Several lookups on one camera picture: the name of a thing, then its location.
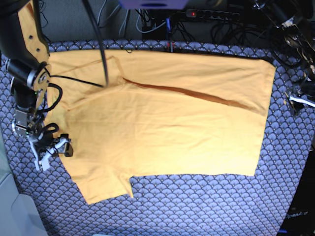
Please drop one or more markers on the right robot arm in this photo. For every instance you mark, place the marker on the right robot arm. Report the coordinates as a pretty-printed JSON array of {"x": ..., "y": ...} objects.
[{"x": 27, "y": 53}]

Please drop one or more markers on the black OpenArm box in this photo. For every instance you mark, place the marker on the black OpenArm box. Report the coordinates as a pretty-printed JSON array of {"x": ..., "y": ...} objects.
[{"x": 300, "y": 218}]

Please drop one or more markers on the blue box at top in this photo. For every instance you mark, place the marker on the blue box at top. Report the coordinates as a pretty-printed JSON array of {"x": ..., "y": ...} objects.
[{"x": 153, "y": 4}]

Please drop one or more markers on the white plastic bin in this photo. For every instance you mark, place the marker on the white plastic bin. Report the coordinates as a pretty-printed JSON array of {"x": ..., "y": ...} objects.
[{"x": 18, "y": 213}]

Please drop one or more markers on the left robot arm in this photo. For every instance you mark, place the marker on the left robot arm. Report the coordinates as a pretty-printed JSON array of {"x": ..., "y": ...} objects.
[{"x": 297, "y": 33}]

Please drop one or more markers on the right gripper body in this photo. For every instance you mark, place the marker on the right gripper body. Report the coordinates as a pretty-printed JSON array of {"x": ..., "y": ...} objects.
[{"x": 43, "y": 145}]

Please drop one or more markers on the blue patterned table cloth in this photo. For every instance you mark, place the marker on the blue patterned table cloth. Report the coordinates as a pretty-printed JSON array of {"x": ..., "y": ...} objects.
[{"x": 186, "y": 205}]

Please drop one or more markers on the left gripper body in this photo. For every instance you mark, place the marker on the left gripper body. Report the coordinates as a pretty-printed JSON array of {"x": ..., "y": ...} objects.
[{"x": 296, "y": 97}]

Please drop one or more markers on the yellow T-shirt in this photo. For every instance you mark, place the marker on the yellow T-shirt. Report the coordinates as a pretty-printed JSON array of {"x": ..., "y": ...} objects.
[{"x": 161, "y": 114}]

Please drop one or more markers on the black power strip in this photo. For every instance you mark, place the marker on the black power strip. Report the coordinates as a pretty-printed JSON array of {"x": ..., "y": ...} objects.
[{"x": 209, "y": 14}]

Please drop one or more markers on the red black clip marker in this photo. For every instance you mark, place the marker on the red black clip marker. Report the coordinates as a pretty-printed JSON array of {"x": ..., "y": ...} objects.
[{"x": 170, "y": 46}]

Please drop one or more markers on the blue cable plug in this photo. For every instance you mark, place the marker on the blue cable plug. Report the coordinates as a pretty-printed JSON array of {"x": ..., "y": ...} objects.
[{"x": 168, "y": 25}]

